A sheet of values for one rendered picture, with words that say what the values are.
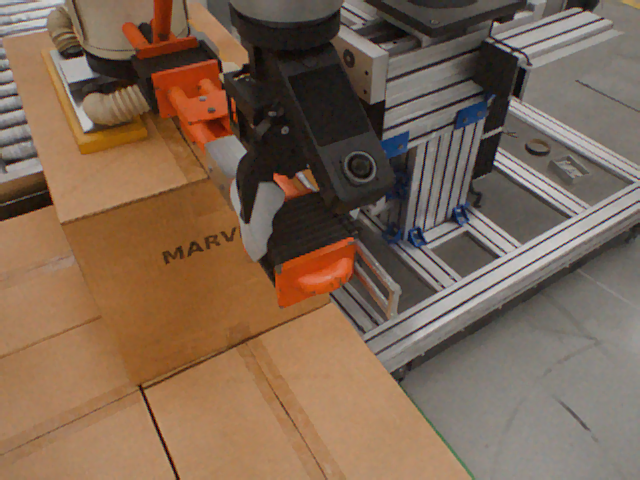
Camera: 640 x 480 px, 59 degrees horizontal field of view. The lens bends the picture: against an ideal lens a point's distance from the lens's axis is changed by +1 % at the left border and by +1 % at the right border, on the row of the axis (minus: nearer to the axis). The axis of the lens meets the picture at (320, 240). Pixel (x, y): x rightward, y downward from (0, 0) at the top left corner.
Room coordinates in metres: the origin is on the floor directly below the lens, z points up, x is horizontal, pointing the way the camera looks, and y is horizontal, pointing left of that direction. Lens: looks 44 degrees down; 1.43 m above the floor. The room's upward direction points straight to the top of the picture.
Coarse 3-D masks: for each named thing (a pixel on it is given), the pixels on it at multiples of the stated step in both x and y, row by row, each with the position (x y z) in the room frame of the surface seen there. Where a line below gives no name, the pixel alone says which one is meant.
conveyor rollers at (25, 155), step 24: (0, 0) 2.25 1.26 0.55; (24, 0) 2.28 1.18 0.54; (48, 0) 2.25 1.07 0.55; (0, 24) 2.06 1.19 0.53; (24, 24) 2.03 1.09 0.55; (0, 48) 1.83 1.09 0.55; (0, 72) 1.67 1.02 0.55; (0, 96) 1.55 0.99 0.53; (0, 120) 1.39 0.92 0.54; (24, 120) 1.42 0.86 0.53; (0, 144) 1.30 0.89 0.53; (24, 144) 1.27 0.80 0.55; (24, 168) 1.17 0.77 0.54
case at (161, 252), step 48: (48, 48) 1.01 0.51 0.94; (240, 48) 1.01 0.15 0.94; (48, 96) 0.84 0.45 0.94; (48, 144) 0.70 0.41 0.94; (144, 144) 0.70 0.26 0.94; (192, 144) 0.70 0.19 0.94; (96, 192) 0.59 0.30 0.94; (144, 192) 0.59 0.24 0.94; (192, 192) 0.61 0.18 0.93; (96, 240) 0.54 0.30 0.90; (144, 240) 0.57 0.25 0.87; (192, 240) 0.60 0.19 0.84; (240, 240) 0.64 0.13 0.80; (96, 288) 0.53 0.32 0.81; (144, 288) 0.56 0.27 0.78; (192, 288) 0.59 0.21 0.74; (240, 288) 0.63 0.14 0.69; (144, 336) 0.55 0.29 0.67; (192, 336) 0.58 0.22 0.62; (240, 336) 0.63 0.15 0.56
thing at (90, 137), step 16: (80, 48) 0.91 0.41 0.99; (48, 64) 0.91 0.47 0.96; (64, 80) 0.85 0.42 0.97; (64, 96) 0.80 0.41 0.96; (80, 96) 0.80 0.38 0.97; (64, 112) 0.76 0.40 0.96; (80, 112) 0.75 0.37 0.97; (80, 128) 0.71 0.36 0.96; (96, 128) 0.71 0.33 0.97; (112, 128) 0.71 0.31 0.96; (128, 128) 0.71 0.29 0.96; (144, 128) 0.72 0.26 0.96; (80, 144) 0.67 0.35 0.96; (96, 144) 0.68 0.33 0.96; (112, 144) 0.69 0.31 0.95
